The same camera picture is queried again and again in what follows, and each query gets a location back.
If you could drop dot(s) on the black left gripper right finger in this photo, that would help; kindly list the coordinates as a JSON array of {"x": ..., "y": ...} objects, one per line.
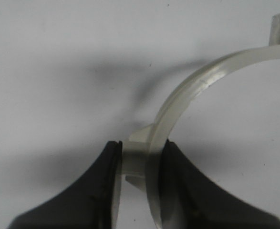
[{"x": 190, "y": 200}]

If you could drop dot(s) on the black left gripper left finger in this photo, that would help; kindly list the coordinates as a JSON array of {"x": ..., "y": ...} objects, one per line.
[{"x": 91, "y": 202}]

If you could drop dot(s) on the white half clamp piece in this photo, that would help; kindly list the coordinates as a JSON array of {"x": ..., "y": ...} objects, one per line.
[{"x": 142, "y": 149}]

